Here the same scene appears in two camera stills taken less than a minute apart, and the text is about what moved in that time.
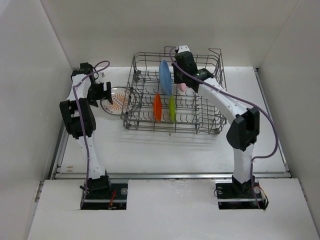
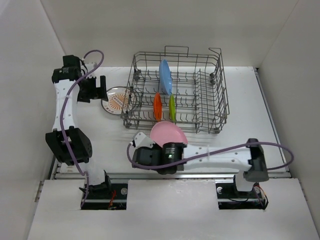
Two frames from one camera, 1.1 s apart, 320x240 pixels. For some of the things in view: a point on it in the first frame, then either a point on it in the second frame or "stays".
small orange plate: (157, 106) stays
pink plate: (182, 86) to (165, 131)
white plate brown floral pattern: (125, 100) stays
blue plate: (165, 78) stays
